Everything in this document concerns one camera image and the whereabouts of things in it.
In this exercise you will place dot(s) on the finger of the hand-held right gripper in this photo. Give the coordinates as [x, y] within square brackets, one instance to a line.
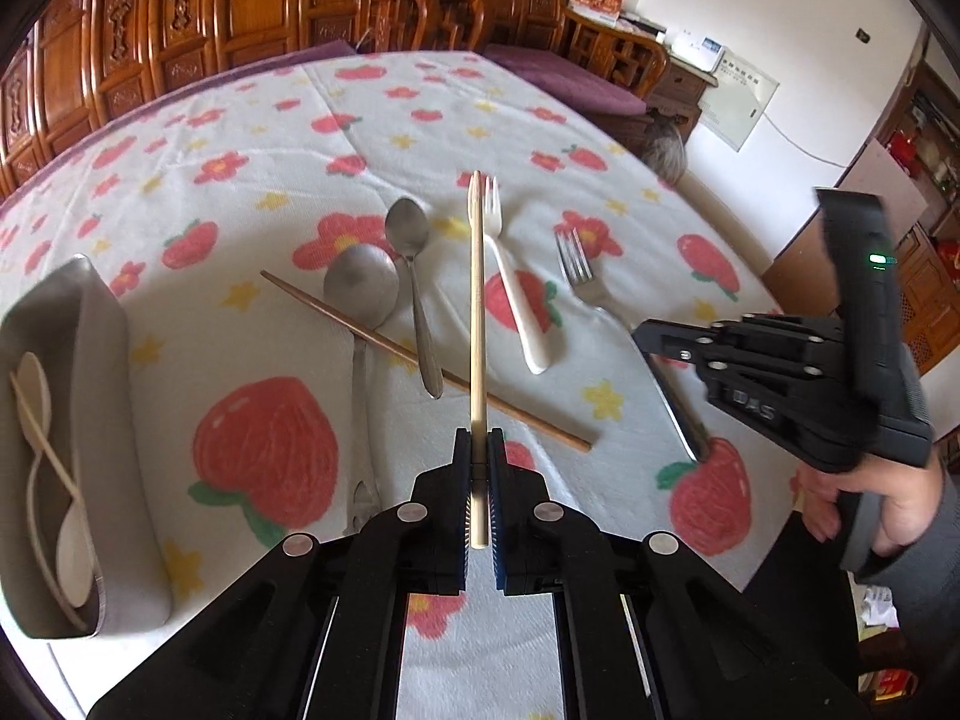
[750, 397]
[660, 337]

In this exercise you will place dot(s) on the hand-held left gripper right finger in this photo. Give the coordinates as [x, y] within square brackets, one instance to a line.
[510, 510]

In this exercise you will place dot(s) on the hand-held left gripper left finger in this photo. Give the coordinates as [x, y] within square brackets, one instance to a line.
[450, 495]

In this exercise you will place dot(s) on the brown wooden chopstick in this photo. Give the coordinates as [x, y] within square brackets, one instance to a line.
[579, 442]

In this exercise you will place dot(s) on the metal fork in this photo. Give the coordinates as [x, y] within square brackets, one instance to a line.
[581, 270]

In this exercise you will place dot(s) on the white plastic fork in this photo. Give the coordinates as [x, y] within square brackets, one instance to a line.
[534, 345]

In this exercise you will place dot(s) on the large metal spoon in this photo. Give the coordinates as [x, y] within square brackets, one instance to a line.
[360, 289]

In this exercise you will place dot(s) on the small metal spoon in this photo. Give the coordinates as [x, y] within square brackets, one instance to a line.
[407, 229]

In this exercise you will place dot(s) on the rectangular metal box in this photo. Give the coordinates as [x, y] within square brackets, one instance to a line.
[112, 390]

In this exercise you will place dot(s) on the white plastic spoon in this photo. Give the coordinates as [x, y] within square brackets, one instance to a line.
[34, 397]
[75, 559]

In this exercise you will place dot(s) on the person's right hand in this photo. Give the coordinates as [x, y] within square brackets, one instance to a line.
[911, 510]

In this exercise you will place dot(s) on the wooden display cabinet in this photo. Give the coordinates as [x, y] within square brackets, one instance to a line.
[926, 285]

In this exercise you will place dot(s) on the brown cardboard board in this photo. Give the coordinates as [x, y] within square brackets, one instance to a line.
[810, 262]

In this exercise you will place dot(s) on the grey fluffy mop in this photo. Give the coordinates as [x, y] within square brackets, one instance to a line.
[664, 150]

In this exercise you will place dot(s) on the wooden side table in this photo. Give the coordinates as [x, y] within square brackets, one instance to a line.
[682, 90]

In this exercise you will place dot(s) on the white metal panel door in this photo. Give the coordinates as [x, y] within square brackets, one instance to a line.
[739, 101]

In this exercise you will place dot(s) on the square purple seat cushion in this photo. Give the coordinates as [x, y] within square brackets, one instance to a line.
[570, 79]

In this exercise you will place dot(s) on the white desktop device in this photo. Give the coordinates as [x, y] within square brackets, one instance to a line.
[697, 51]

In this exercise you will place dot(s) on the flat black white box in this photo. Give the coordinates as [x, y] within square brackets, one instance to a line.
[645, 26]

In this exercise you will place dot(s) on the strawberry print tablecloth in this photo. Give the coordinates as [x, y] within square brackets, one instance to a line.
[262, 187]

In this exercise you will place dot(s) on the long carved wooden sofa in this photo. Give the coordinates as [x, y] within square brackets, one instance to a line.
[247, 0]

